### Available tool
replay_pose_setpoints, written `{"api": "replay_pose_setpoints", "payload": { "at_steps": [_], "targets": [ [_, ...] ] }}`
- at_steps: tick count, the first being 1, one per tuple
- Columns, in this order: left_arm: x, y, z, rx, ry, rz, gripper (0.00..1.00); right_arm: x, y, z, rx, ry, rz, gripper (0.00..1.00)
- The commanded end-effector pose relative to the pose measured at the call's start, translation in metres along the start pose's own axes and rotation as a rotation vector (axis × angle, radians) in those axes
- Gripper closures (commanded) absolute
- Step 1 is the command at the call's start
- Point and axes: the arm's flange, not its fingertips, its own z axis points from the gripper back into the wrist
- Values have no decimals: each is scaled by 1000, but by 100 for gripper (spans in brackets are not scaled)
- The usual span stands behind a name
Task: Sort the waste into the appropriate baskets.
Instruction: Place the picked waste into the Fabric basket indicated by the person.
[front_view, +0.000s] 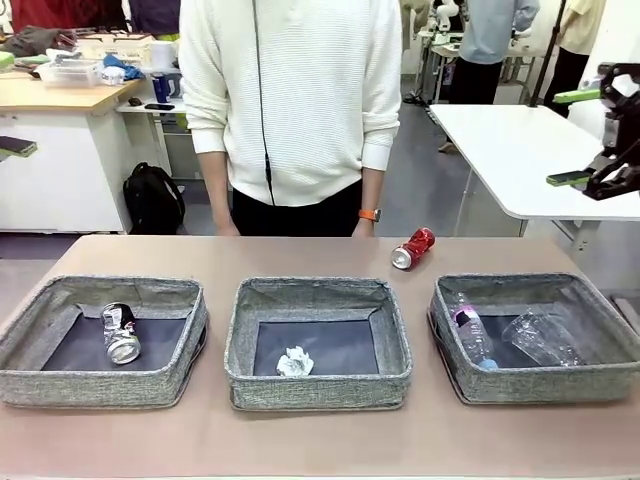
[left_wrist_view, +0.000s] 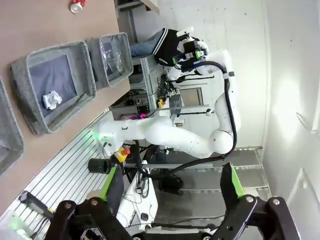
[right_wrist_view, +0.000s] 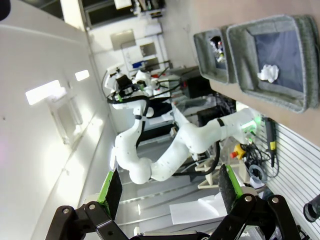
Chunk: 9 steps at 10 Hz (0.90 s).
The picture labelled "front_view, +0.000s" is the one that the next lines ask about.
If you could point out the grey clothes pile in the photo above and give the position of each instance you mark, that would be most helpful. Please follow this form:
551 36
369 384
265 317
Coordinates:
35 40

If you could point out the black phone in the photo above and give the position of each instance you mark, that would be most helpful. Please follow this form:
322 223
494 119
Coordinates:
160 106

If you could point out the clear plastic water bottle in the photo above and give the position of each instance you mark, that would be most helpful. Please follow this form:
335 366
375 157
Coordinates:
472 332

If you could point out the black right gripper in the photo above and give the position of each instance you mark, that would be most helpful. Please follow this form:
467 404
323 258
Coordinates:
622 130

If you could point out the black backpack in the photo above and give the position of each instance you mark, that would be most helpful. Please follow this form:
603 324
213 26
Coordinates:
152 200

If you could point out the person's right hand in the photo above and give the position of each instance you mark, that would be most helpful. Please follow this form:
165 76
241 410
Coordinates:
227 227

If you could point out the bystander in light blue shirt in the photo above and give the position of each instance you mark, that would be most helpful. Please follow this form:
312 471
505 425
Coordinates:
495 35

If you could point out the crushed red soda can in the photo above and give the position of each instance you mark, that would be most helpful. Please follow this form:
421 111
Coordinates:
413 248

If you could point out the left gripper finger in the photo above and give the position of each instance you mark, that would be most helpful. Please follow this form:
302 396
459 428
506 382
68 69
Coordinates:
6 60
17 146

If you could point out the grey fabric basket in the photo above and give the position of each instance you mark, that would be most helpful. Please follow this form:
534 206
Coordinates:
315 392
100 385
540 385

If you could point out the person's right forearm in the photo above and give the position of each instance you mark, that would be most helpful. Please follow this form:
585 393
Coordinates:
214 185

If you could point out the black stand pole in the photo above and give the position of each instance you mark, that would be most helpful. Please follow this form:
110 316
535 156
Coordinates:
547 55

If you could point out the black trousers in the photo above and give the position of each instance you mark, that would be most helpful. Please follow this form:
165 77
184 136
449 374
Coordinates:
300 217

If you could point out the crushed black soda can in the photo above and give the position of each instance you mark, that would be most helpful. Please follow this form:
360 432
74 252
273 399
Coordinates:
120 335

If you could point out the white paper ball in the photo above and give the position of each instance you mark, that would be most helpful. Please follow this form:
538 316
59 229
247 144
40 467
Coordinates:
296 361

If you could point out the bystander in cream shirt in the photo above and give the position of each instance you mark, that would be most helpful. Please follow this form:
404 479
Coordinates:
580 50

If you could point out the blue cloth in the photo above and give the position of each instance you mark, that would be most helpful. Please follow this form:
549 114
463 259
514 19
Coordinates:
125 67

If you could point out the person's left hand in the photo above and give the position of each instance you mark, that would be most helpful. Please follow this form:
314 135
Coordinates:
364 228

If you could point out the white slatted crate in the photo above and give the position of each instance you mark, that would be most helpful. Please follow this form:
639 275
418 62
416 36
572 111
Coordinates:
117 50

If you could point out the white plastic mesh basket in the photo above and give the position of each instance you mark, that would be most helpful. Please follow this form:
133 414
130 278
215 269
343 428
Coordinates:
70 74

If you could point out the white table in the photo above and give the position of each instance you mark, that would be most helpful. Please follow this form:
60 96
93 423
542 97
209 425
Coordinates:
510 160

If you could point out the wooden top table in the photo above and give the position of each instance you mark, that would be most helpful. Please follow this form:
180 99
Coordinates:
65 97

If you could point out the blue bottle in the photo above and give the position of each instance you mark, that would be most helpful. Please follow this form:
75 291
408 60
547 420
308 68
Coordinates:
161 89

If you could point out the orange wrist watch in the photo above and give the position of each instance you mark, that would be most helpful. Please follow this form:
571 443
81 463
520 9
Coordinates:
370 214

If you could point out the person's left forearm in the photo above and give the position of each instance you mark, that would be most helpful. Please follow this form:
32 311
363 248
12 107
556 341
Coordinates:
374 187

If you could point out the clear plastic cup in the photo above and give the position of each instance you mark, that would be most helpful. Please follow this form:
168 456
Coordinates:
540 340

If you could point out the white shelf rack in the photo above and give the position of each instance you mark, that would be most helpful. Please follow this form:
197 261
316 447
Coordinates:
170 107

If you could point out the person in white sweater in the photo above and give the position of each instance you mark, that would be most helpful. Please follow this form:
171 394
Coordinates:
300 100

